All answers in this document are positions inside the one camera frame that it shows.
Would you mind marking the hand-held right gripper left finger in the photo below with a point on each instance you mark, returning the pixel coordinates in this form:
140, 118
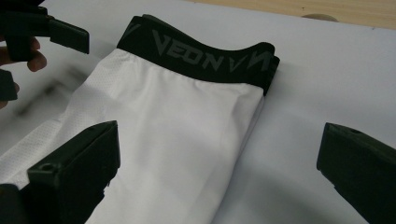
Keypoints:
74, 171

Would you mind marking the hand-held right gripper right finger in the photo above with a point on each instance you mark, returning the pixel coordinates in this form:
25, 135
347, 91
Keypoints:
361, 174

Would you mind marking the white shorts with black waistband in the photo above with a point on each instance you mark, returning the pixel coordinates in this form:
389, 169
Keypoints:
174, 124

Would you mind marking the round brown table cap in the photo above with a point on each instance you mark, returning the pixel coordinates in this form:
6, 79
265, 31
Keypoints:
320, 17

